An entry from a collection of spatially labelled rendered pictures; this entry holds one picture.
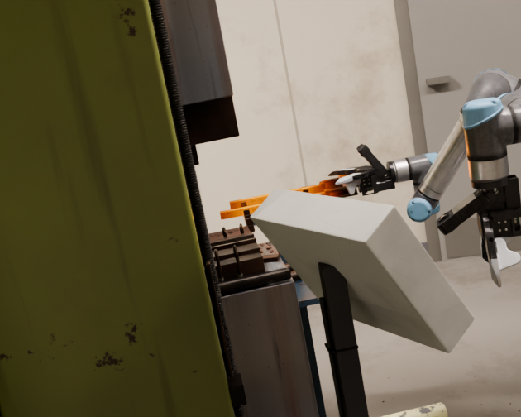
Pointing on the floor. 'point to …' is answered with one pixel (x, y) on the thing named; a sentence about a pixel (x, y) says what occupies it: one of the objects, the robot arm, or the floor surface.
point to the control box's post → (338, 327)
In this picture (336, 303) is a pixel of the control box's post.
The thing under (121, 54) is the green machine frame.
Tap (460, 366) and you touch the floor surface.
